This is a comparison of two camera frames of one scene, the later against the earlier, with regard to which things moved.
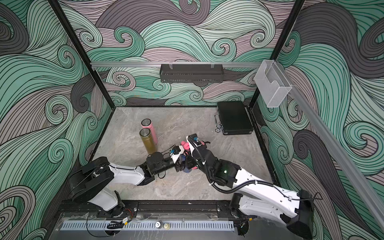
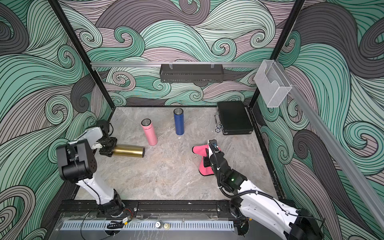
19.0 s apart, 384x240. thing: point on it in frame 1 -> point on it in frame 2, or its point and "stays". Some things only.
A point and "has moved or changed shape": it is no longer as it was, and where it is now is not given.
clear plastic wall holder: [273, 83] stays
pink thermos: [147, 123] stays
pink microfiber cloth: [186, 146] has moved or changed shape
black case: [234, 118] stays
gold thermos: [148, 140] -> [128, 151]
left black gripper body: [177, 167] -> [108, 144]
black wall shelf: [191, 73] stays
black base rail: [85, 209] stays
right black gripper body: [192, 162] -> [208, 162]
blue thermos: [186, 169] -> [179, 119]
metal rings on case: [217, 118] stays
